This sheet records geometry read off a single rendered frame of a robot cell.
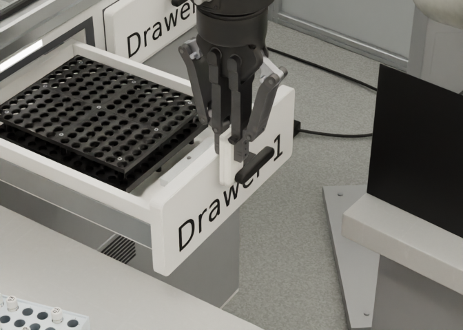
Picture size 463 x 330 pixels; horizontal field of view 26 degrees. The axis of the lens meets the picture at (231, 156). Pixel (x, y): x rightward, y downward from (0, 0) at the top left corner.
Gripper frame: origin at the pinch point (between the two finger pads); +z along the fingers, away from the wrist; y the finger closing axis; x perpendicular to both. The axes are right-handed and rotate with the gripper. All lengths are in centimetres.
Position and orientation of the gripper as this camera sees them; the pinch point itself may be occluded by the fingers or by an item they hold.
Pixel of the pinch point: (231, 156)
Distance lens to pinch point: 116.1
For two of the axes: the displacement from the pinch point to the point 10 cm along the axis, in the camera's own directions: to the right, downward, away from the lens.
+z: 0.0, 8.0, 5.9
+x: 5.5, -5.0, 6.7
